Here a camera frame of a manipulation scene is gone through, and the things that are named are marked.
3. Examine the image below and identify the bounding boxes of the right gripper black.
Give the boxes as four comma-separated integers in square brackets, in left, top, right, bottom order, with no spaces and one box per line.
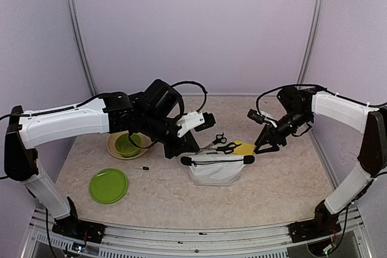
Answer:
[255,108,311,153]

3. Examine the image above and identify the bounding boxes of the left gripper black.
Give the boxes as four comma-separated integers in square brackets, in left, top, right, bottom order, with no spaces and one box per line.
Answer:
[139,110,200,160]

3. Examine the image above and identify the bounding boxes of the white drawstring pouch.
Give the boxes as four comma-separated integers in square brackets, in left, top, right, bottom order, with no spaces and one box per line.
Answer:
[180,155,255,186]

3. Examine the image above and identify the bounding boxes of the black scissors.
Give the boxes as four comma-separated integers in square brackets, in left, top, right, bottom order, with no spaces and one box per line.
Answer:
[200,142,242,155]
[206,133,227,148]

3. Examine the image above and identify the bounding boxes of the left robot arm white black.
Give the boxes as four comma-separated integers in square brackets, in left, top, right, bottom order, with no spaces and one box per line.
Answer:
[4,79,205,237]

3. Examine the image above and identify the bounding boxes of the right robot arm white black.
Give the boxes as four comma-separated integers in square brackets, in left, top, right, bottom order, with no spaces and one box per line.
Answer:
[256,83,386,236]

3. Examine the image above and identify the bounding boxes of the yellow sponge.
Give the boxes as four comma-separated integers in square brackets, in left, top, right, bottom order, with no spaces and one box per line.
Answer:
[232,140,255,155]

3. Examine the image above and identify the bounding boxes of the beige plate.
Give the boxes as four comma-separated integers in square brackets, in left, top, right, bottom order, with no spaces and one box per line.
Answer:
[106,132,151,160]

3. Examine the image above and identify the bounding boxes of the green bowl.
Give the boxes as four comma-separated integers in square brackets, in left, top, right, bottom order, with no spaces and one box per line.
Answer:
[114,133,141,158]

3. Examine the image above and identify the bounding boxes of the green plate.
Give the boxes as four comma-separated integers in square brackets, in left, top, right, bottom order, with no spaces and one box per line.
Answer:
[89,168,129,204]

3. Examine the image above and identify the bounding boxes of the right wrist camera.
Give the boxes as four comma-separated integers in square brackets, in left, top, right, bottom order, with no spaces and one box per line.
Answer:
[247,109,277,127]

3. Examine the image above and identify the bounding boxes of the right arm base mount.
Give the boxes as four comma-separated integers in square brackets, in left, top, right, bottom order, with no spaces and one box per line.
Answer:
[288,219,342,243]

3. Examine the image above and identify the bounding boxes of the right aluminium frame post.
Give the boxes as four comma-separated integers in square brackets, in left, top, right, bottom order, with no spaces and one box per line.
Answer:
[296,0,324,85]

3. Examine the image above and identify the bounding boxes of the aluminium frame post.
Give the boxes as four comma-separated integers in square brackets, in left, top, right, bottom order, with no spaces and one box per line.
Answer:
[296,0,324,85]
[66,0,97,95]

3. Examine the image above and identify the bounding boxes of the front aluminium rail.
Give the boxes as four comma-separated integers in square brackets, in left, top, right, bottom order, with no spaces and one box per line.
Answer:
[20,207,373,257]

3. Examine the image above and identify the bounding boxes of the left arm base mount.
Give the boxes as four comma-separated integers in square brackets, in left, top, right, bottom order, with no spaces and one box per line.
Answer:
[52,216,106,243]

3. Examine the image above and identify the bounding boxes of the left aluminium frame post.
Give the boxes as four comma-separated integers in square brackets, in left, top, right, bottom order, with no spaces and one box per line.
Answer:
[66,0,97,95]

